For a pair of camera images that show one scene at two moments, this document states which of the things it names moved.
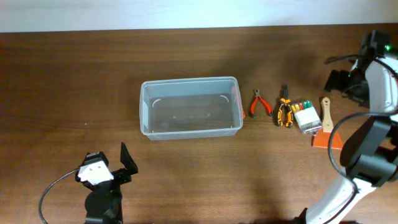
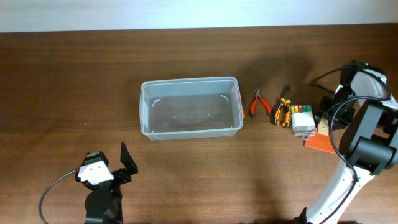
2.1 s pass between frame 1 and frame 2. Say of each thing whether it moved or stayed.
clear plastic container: stayed
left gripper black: stayed
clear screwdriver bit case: moved
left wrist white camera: stayed
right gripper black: moved
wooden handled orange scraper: moved
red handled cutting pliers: stayed
